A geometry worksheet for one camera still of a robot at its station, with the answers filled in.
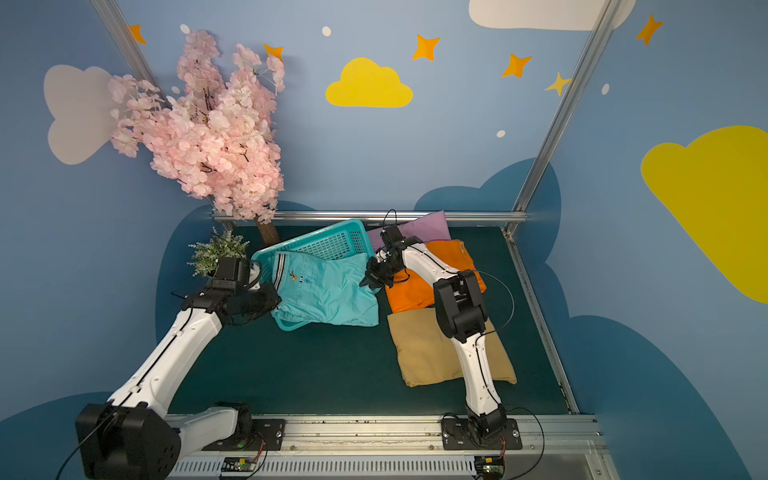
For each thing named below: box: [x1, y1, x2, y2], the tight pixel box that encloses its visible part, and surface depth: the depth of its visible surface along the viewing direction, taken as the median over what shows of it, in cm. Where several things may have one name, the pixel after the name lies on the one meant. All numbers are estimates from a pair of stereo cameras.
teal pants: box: [271, 251, 380, 327], surface depth 93 cm
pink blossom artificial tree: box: [108, 30, 286, 246], surface depth 67 cm
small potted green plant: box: [187, 227, 250, 278], surface depth 92 cm
